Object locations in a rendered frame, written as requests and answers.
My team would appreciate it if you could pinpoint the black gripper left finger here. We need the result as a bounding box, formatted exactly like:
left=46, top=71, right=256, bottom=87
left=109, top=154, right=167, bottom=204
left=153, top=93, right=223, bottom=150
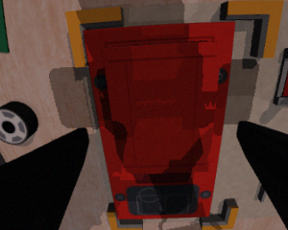
left=0, top=127, right=89, bottom=230

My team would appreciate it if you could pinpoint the black toy wheel with grey hub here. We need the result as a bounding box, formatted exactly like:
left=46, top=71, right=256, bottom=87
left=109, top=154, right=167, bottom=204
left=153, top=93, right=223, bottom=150
left=0, top=102, right=38, bottom=145

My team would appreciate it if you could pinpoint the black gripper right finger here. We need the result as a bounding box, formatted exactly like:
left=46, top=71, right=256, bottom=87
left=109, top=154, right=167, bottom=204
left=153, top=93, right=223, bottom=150
left=237, top=121, right=288, bottom=230

